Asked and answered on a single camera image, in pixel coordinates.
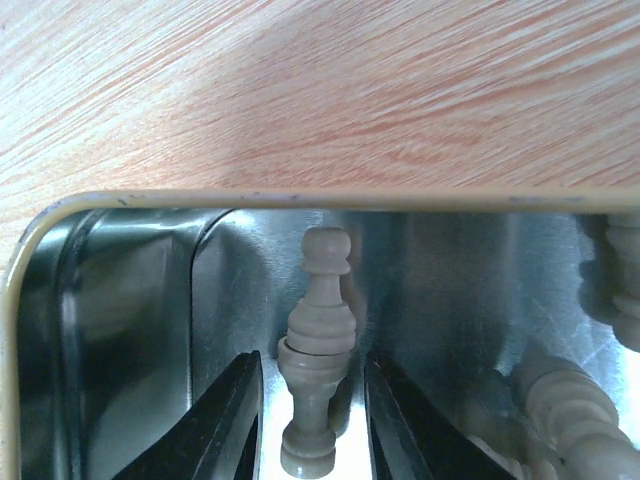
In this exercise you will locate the white pawn in tin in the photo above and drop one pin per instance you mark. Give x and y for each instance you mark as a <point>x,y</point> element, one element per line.
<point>322,323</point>

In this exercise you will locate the white chess piece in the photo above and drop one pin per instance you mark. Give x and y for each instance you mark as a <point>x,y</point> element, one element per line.
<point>609,292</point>
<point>568,427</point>
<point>308,445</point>

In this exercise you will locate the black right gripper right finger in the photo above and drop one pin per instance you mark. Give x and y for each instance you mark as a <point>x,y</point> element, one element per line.
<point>409,437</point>

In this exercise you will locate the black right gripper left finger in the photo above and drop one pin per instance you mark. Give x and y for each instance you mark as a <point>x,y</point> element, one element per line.
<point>218,437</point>

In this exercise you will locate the gold metal tin tray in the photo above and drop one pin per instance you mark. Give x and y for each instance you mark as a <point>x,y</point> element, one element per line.
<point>271,335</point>

